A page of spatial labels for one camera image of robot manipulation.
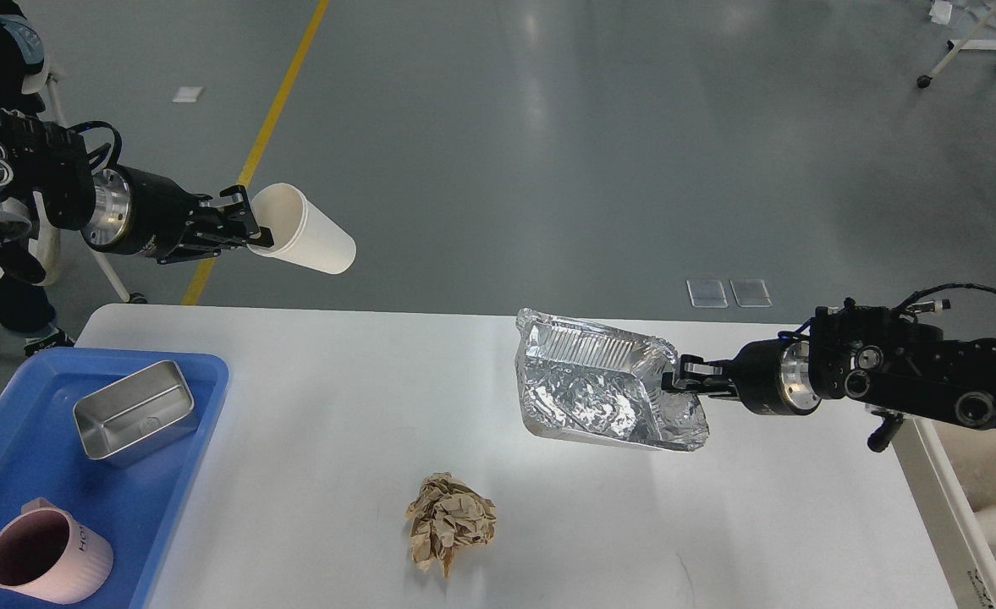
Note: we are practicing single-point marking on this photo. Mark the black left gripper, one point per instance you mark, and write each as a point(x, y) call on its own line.
point(140, 213)

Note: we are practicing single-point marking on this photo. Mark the pink ribbed mug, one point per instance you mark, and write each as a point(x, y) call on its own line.
point(45, 553)

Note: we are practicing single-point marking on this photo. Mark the stainless steel rectangular tray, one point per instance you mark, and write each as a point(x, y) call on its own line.
point(136, 416)

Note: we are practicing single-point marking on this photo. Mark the clear floor plate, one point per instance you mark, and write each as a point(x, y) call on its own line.
point(707, 294)
point(751, 293)

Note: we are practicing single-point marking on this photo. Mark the white paper scrap on floor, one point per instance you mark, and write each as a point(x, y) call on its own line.
point(187, 94)

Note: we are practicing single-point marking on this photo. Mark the white plastic bin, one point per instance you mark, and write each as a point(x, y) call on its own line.
point(951, 474)

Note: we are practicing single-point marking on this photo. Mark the clear floor plate right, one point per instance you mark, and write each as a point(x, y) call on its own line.
point(751, 293)

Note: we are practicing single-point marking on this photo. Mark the aluminium foil tray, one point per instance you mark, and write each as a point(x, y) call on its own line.
point(588, 382)

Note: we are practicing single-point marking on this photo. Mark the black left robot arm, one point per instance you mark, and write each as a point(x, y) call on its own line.
point(47, 172)

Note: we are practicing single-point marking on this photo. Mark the clear floor plate left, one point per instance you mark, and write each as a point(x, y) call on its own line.
point(707, 294)

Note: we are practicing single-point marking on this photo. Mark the seated person in black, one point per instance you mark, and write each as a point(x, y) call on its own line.
point(25, 310)

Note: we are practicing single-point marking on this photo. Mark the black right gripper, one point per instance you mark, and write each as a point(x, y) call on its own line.
point(770, 378)

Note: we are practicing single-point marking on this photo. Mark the white paper cup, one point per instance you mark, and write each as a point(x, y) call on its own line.
point(301, 234)

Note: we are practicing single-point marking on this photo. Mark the blue plastic bin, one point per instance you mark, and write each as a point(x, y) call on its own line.
point(135, 508)

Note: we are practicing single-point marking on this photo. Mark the brown paper ball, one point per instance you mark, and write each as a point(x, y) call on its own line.
point(445, 517)

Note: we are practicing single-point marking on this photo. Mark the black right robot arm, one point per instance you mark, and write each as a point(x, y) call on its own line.
point(883, 357)

